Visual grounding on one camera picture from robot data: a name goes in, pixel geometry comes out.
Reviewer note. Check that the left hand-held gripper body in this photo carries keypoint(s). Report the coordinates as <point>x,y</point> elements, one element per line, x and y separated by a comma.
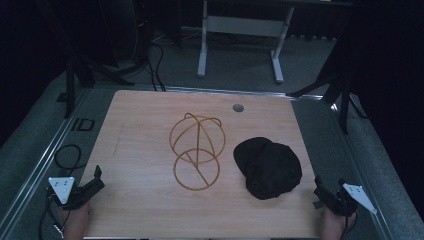
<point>63,191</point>

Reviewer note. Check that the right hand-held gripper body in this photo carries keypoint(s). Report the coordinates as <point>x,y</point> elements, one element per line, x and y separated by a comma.
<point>346,199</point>

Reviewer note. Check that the black cap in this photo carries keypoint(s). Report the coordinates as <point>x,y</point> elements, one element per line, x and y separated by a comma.
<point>270,168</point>

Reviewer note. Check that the person's right hand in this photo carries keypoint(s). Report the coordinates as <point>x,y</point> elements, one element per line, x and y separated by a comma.
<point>333,226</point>

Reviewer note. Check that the person's left hand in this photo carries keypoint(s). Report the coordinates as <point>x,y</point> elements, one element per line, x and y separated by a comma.
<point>76,221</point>

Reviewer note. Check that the black tripod stand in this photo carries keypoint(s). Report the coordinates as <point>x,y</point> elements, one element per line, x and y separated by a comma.
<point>343,90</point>
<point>70,83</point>

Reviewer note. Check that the grey round table grommet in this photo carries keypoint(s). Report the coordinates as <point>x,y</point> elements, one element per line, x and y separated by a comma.
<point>238,107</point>

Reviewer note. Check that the metal floor rail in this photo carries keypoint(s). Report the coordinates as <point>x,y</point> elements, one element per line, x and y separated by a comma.
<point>233,91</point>
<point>40,163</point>
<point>360,173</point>

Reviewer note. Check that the white metal desk frame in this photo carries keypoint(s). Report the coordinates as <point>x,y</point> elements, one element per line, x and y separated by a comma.
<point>245,26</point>

